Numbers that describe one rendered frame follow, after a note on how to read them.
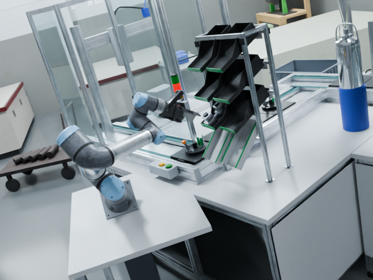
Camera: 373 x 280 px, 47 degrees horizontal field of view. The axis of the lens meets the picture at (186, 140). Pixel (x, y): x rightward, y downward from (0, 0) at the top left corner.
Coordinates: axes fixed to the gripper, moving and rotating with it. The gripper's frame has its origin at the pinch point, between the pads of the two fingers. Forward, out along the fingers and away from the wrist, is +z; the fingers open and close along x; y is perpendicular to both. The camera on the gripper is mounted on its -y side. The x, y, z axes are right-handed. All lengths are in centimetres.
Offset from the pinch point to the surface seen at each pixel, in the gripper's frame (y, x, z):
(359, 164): 1, 43, 85
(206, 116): -0.1, 2.1, 5.9
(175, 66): -25, -45, 4
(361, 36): -161, -178, 312
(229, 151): 14.3, 10.2, 21.5
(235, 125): 0.5, 17.6, 14.4
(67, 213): 131, -231, 30
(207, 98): -8.9, 8.4, -0.5
